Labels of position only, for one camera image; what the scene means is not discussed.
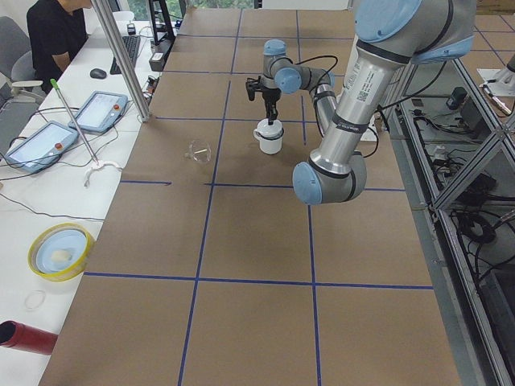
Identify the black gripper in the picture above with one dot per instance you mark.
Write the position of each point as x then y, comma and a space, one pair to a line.
268, 96

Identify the white ceramic lid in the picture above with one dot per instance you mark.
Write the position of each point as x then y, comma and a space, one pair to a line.
270, 128

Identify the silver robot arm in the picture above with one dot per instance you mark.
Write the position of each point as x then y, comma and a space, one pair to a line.
390, 35

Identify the white enamel mug blue rim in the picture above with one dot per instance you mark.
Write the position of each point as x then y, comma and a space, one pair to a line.
270, 141

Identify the far teach pendant tablet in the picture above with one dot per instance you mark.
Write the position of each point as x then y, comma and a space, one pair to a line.
101, 111

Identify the teach pendant tablet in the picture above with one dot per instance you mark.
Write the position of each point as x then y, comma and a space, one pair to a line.
42, 149
101, 111

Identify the black computer mouse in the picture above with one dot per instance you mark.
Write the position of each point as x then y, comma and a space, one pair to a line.
97, 73

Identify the green tipped metal rod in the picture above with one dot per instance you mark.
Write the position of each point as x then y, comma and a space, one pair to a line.
73, 119

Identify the person in black shirt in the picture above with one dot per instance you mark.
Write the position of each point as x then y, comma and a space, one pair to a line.
57, 32

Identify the near teach pendant tablet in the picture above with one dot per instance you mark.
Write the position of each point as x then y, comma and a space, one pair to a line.
42, 149

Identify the yellow tape roll with plate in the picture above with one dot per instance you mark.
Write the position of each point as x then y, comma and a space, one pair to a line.
61, 252

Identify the red cylinder bottle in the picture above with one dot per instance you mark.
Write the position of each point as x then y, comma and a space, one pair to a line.
22, 337

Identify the aluminium frame post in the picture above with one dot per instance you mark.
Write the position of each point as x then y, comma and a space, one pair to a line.
118, 48

